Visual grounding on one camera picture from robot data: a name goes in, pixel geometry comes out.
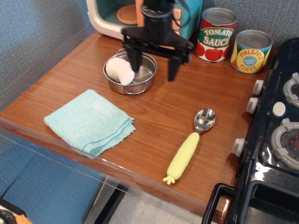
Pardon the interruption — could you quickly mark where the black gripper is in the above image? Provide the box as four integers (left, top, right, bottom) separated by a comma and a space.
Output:
121, 9, 193, 82

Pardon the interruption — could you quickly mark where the corn-handled metal spoon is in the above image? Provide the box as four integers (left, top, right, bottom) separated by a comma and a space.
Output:
163, 109, 216, 185

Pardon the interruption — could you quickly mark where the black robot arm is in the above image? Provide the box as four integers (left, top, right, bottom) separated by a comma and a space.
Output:
121, 0, 194, 82

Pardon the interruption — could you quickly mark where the small steel pan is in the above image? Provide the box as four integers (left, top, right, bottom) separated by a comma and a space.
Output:
103, 49, 157, 95

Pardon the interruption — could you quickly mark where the white plush mushroom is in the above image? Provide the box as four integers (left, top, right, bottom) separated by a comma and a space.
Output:
105, 57, 135, 86

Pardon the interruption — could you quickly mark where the teal toy microwave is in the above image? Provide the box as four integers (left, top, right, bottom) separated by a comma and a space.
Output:
86, 0, 203, 39

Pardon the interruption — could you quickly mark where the tomato sauce can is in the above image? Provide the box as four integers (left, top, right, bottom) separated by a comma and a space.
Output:
196, 7, 237, 62

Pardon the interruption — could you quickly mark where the folded teal cloth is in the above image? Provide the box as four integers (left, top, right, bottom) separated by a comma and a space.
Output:
44, 90, 135, 157

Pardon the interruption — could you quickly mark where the pineapple slices can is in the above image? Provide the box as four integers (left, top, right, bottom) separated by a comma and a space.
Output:
230, 30, 274, 74

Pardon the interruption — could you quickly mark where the black toy stove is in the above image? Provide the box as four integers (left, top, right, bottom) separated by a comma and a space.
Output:
202, 38, 299, 224

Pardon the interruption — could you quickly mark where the clear acrylic table guard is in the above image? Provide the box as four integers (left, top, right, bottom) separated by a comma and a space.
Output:
0, 119, 234, 224

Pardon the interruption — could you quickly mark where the orange plush object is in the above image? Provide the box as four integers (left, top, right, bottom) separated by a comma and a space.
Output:
15, 215, 33, 224

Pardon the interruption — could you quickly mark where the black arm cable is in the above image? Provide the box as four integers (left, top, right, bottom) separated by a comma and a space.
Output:
172, 0, 192, 28

